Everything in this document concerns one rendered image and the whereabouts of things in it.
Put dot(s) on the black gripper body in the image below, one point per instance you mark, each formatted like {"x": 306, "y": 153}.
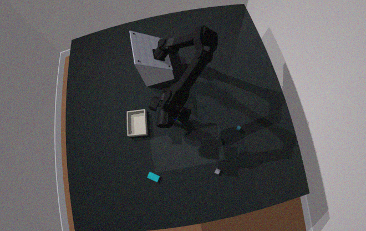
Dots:
{"x": 183, "y": 115}

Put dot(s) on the teal rectangular block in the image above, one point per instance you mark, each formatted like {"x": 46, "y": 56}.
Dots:
{"x": 153, "y": 176}

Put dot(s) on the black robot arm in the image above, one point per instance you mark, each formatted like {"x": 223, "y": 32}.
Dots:
{"x": 179, "y": 92}

